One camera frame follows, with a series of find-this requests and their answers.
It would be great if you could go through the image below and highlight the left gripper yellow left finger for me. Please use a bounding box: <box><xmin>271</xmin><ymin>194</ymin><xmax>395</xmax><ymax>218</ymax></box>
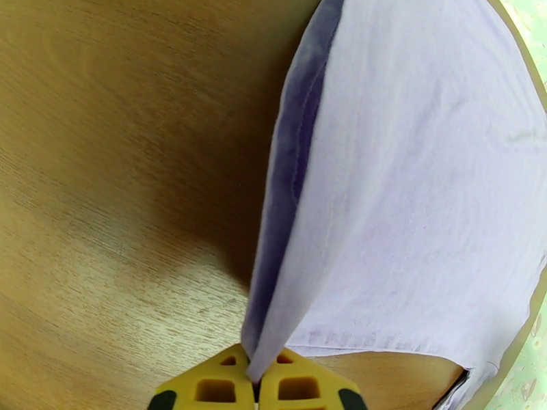
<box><xmin>147</xmin><ymin>344</ymin><xmax>257</xmax><ymax>410</ymax></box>

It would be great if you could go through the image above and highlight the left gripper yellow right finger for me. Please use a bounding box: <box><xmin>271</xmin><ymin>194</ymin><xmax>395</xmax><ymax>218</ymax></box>
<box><xmin>261</xmin><ymin>348</ymin><xmax>369</xmax><ymax>410</ymax></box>

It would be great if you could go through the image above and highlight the purple shirt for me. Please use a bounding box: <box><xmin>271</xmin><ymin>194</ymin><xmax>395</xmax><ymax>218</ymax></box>
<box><xmin>240</xmin><ymin>0</ymin><xmax>547</xmax><ymax>382</ymax></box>

